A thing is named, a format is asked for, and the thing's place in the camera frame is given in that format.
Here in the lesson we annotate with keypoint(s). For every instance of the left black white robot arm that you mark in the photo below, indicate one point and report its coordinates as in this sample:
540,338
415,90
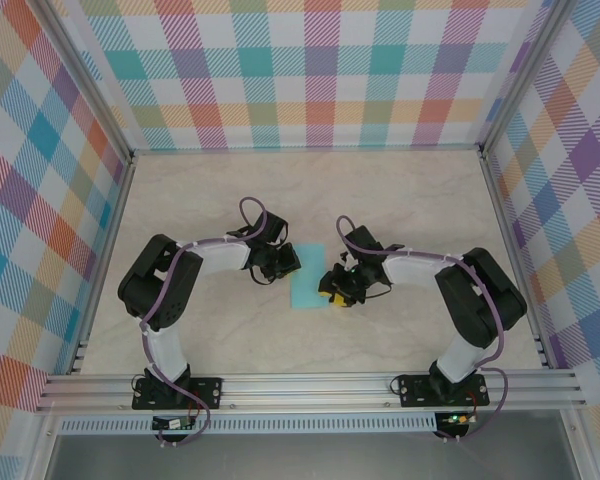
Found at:
225,257

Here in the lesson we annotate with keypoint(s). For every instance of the small circuit board with LED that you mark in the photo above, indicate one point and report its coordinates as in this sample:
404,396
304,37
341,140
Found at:
457,419

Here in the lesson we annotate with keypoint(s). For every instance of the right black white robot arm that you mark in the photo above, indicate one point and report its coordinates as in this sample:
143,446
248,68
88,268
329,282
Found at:
415,270

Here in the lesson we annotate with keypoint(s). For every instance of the wide aluminium mounting rail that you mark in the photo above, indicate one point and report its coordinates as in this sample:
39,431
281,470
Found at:
305,390

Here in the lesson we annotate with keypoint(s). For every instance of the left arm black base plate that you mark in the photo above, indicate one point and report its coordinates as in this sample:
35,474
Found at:
207,392

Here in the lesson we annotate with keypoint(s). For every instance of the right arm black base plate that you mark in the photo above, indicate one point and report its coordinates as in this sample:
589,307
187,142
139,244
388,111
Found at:
415,392

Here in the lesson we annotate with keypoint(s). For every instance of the aluminium side rail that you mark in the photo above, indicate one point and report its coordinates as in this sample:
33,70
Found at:
515,240
107,250

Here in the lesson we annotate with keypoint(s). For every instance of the aluminium corner post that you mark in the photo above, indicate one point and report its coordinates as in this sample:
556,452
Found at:
85,80
525,75

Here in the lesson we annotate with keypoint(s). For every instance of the green circuit board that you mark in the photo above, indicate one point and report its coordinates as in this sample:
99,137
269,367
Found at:
172,424

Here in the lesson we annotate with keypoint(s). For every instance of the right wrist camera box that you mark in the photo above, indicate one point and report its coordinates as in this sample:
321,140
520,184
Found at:
345,258

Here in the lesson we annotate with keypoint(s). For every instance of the light blue cloth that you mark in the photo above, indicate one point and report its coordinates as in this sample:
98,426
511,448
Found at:
307,295

